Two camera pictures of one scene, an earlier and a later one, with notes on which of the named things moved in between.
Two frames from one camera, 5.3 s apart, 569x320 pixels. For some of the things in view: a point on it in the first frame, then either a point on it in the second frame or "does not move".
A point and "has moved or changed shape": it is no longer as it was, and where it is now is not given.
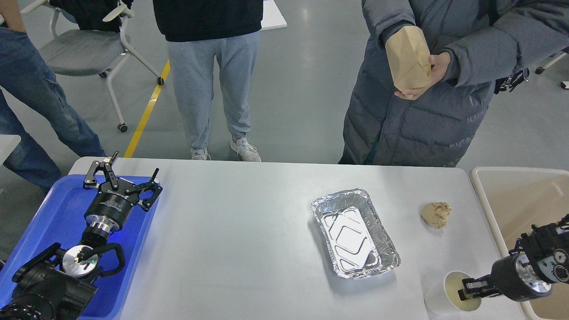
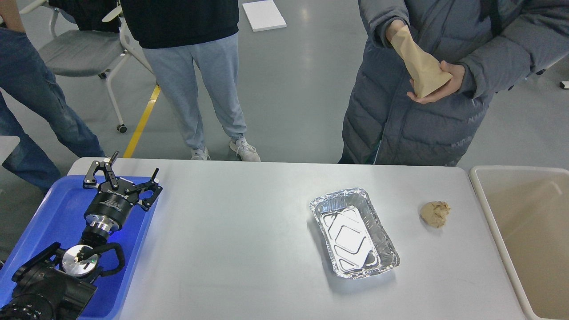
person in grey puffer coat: x=490 y=42 does not move
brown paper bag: x=408 y=51 has moved or changed shape
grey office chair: x=86 y=53 does not move
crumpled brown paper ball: x=435 y=214 does not move
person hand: x=440 y=62 → x=457 y=72
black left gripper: x=109 y=209 does not move
